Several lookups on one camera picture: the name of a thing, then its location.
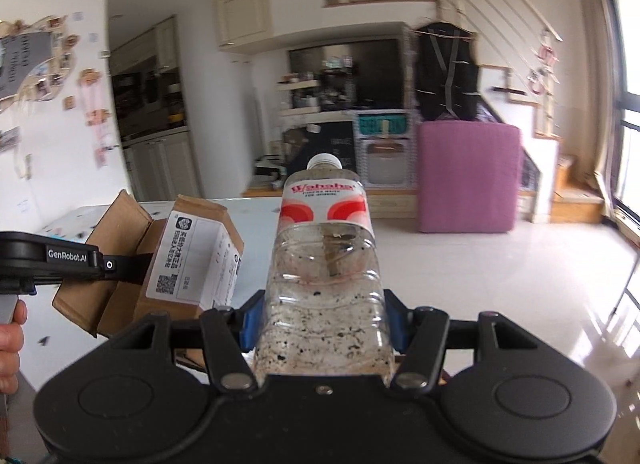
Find staircase with wire railing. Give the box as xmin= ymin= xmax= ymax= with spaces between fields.
xmin=320 ymin=0 xmax=608 ymax=226

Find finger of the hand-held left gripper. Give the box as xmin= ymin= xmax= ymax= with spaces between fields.
xmin=102 ymin=253 xmax=156 ymax=287

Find black built-in oven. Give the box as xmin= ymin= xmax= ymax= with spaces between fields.
xmin=111 ymin=68 xmax=187 ymax=139

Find pink fabric covered cabinet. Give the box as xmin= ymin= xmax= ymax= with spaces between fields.
xmin=417 ymin=121 xmax=523 ymax=235

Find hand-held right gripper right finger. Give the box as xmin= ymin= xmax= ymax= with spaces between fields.
xmin=382 ymin=289 xmax=546 ymax=392

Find black chalkboard counter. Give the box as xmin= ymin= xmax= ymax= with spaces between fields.
xmin=279 ymin=120 xmax=359 ymax=181

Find cream wall cabinet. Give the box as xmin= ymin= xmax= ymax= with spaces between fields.
xmin=214 ymin=0 xmax=274 ymax=48

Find black hanging garment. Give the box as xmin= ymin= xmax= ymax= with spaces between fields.
xmin=414 ymin=19 xmax=483 ymax=121

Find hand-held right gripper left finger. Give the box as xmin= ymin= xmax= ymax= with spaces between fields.
xmin=107 ymin=289 xmax=265 ymax=392

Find white plastic drawer unit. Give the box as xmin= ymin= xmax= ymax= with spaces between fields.
xmin=352 ymin=108 xmax=420 ymax=190

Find grey wall photo board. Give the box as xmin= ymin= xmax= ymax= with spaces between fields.
xmin=0 ymin=14 xmax=82 ymax=108

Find large window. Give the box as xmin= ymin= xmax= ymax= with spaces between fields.
xmin=602 ymin=0 xmax=640 ymax=247

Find dark open shelf unit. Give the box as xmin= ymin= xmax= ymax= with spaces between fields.
xmin=276 ymin=36 xmax=407 ymax=117

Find beige curtain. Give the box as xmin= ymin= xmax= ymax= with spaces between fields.
xmin=575 ymin=0 xmax=622 ymax=217

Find brown cardboard box white label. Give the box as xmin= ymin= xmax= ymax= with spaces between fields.
xmin=52 ymin=189 xmax=246 ymax=370

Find person's left hand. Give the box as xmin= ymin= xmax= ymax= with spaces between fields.
xmin=0 ymin=301 xmax=27 ymax=381

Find pink wall hanging ornament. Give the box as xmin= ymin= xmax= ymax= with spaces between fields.
xmin=79 ymin=68 xmax=115 ymax=168

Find cream kitchen cabinets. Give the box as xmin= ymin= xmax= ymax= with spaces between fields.
xmin=106 ymin=14 xmax=202 ymax=202

